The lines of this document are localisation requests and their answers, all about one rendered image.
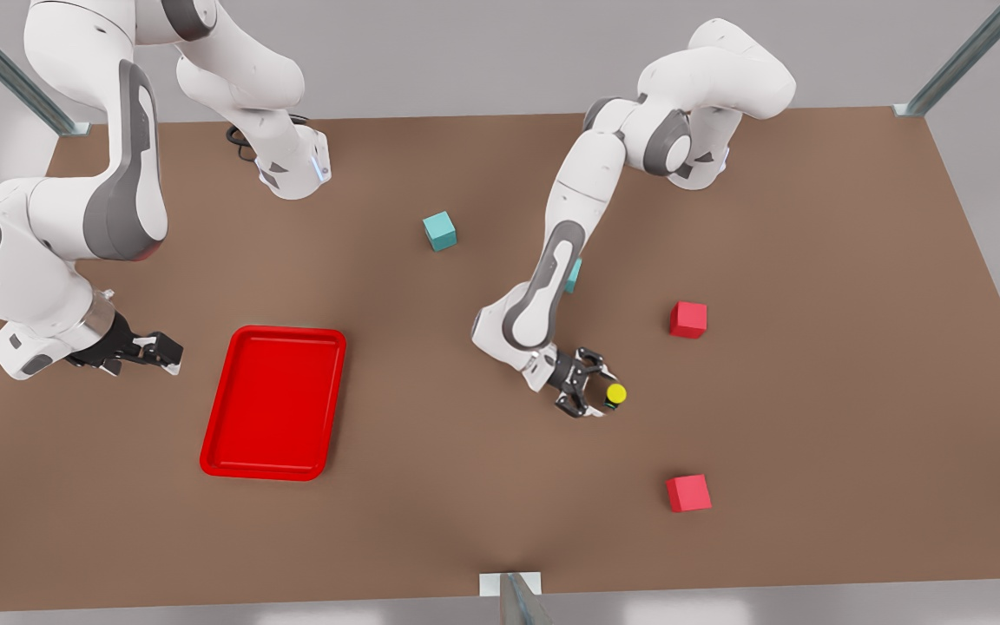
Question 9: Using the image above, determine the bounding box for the red cube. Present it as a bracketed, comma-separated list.
[669, 300, 709, 339]
[665, 473, 714, 514]

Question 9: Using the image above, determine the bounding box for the red rectangular tray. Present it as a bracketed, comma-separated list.
[200, 326, 348, 482]

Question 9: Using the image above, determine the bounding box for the silver frame post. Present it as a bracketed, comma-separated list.
[892, 0, 1000, 119]
[0, 0, 91, 138]
[477, 570, 555, 625]

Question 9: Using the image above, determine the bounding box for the black cable loop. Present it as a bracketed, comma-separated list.
[225, 113, 312, 164]

